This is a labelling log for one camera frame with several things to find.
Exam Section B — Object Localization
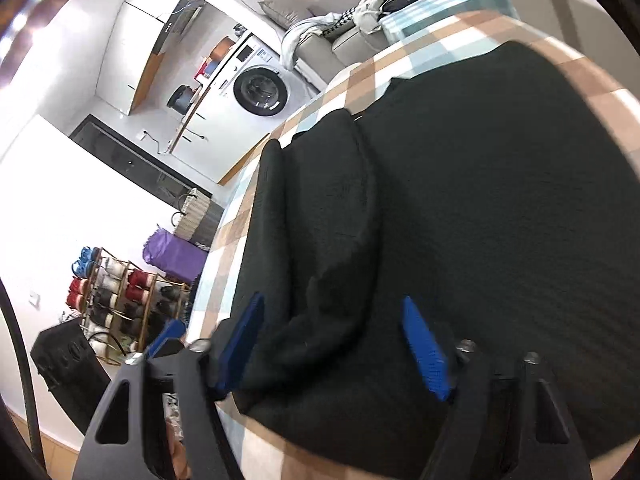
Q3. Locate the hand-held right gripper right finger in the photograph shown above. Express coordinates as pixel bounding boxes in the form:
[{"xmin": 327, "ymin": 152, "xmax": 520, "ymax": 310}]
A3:
[{"xmin": 401, "ymin": 295, "xmax": 593, "ymax": 480}]

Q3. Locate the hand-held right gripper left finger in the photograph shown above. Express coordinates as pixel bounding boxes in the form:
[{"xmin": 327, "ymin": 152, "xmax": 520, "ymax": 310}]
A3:
[{"xmin": 72, "ymin": 291, "xmax": 266, "ymax": 480}]

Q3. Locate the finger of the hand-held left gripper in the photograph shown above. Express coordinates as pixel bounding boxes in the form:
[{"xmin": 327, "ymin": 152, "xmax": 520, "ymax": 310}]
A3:
[{"xmin": 145, "ymin": 317, "xmax": 188, "ymax": 360}]

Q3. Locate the black knit sweater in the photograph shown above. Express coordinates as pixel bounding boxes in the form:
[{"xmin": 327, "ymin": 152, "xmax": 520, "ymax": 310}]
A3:
[{"xmin": 232, "ymin": 40, "xmax": 640, "ymax": 466}]

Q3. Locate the person's left hand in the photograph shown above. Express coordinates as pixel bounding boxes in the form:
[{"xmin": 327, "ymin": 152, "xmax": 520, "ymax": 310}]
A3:
[{"xmin": 167, "ymin": 426, "xmax": 193, "ymax": 480}]

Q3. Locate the metal shoe rack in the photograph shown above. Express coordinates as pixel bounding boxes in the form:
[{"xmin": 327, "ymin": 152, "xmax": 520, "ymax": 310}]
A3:
[{"xmin": 65, "ymin": 246, "xmax": 193, "ymax": 361}]

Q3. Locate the collection of shoes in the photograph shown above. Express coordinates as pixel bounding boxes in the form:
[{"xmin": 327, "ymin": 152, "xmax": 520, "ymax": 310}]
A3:
[{"xmin": 67, "ymin": 247, "xmax": 191, "ymax": 358}]

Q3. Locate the brown checked blanket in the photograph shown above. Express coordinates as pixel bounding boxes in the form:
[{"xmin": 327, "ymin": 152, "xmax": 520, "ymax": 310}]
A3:
[{"xmin": 187, "ymin": 7, "xmax": 640, "ymax": 480}]

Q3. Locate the purple bag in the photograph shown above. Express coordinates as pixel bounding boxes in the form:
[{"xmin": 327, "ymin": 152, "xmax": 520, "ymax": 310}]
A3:
[{"xmin": 141, "ymin": 228, "xmax": 208, "ymax": 283}]

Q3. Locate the black speaker box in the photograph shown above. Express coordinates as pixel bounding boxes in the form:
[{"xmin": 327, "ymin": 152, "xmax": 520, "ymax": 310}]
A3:
[{"xmin": 30, "ymin": 320, "xmax": 113, "ymax": 433}]

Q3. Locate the woven basket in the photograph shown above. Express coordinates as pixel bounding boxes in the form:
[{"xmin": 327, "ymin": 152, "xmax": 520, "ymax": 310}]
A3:
[{"xmin": 172, "ymin": 187, "xmax": 211, "ymax": 243}]

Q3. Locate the dark glass panel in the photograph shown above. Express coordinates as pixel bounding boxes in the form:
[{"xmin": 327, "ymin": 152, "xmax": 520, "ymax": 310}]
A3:
[{"xmin": 70, "ymin": 114, "xmax": 216, "ymax": 211}]

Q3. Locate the dark cooking pot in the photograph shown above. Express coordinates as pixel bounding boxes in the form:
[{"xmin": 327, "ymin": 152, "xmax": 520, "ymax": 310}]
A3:
[{"xmin": 167, "ymin": 84, "xmax": 198, "ymax": 113}]

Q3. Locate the white washing machine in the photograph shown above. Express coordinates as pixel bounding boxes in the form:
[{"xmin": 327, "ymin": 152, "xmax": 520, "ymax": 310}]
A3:
[{"xmin": 202, "ymin": 32, "xmax": 321, "ymax": 183}]

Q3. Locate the orange pot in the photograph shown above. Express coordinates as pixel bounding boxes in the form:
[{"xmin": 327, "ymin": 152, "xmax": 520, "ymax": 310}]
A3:
[{"xmin": 210, "ymin": 36, "xmax": 233, "ymax": 63}]

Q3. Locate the black range hood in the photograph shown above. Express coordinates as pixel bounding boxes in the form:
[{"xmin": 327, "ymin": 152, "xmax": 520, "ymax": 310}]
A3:
[{"xmin": 152, "ymin": 0, "xmax": 206, "ymax": 58}]

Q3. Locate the white grey garment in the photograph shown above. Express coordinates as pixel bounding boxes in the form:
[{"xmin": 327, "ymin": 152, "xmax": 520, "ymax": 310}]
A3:
[{"xmin": 281, "ymin": 16, "xmax": 333, "ymax": 66}]

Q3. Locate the grey sofa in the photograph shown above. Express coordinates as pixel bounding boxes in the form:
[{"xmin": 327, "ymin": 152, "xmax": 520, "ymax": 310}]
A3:
[{"xmin": 257, "ymin": 0, "xmax": 391, "ymax": 96}]

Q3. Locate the grey pillow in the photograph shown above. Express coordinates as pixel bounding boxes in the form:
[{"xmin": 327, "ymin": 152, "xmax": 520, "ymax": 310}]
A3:
[{"xmin": 257, "ymin": 0, "xmax": 311, "ymax": 28}]

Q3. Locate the black white checkered cloth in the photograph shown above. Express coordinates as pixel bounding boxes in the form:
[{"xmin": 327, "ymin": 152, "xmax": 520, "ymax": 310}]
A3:
[{"xmin": 322, "ymin": 7, "xmax": 358, "ymax": 38}]

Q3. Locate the white shirt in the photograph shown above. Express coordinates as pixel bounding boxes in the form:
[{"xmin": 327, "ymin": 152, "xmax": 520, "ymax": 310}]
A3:
[{"xmin": 352, "ymin": 0, "xmax": 401, "ymax": 33}]

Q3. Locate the teal checked blanket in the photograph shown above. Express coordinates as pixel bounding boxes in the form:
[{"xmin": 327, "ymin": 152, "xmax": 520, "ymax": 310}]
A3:
[{"xmin": 380, "ymin": 0, "xmax": 521, "ymax": 53}]

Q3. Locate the black cable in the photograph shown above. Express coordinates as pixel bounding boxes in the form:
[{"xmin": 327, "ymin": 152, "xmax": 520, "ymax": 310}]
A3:
[{"xmin": 0, "ymin": 280, "xmax": 48, "ymax": 480}]

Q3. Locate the white wall cabinet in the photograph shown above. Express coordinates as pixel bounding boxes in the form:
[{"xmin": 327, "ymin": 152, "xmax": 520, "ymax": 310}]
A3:
[{"xmin": 92, "ymin": 0, "xmax": 166, "ymax": 116}]

